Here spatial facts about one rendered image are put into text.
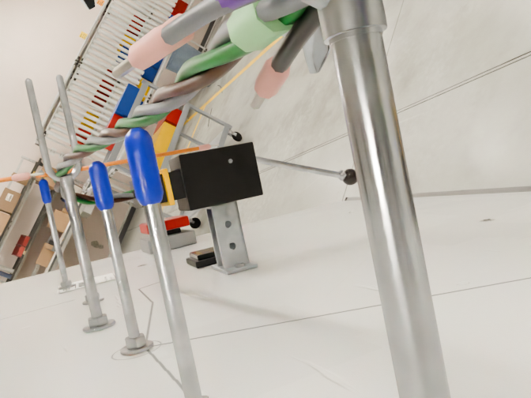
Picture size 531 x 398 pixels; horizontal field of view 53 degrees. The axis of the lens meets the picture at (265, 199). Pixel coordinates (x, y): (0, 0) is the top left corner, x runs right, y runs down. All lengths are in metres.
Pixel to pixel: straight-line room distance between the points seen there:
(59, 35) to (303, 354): 9.20
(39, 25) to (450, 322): 9.25
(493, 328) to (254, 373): 0.08
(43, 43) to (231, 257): 8.92
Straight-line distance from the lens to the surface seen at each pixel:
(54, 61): 9.17
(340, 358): 0.19
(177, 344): 0.16
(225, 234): 0.39
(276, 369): 0.19
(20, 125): 8.81
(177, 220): 0.63
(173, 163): 0.40
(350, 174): 0.44
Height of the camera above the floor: 1.24
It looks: 20 degrees down
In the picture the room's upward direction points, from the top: 64 degrees counter-clockwise
